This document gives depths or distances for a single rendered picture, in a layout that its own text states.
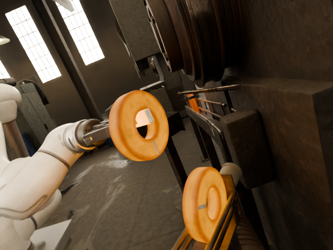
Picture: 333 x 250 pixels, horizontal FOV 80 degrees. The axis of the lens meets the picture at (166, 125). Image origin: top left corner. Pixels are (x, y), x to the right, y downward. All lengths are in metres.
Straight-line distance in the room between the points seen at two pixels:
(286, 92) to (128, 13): 3.18
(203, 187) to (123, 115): 0.22
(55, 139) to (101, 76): 10.59
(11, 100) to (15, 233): 0.61
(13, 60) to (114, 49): 5.10
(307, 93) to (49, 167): 0.61
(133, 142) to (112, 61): 10.69
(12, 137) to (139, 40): 2.60
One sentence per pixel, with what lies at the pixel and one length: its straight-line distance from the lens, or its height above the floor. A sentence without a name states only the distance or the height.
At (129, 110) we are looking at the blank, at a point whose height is 0.95.
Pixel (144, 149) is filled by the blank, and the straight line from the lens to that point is 0.42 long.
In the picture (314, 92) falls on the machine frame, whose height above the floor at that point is 0.87.
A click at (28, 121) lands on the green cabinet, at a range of 4.14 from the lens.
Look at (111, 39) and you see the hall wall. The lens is 11.15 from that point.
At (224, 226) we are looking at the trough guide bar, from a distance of 0.48.
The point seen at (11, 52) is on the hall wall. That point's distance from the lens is 13.02.
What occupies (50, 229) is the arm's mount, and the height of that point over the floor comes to 0.41.
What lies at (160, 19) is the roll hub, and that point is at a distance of 0.69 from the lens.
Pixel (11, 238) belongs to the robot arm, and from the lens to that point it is 1.25.
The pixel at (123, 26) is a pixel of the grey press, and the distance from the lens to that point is 3.46.
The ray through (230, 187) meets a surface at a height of 0.69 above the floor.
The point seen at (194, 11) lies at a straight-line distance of 0.62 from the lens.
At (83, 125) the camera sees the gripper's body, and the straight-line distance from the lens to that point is 0.56.
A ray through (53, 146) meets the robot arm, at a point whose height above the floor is 0.92.
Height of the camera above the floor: 1.00
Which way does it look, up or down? 15 degrees down
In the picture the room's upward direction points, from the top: 22 degrees counter-clockwise
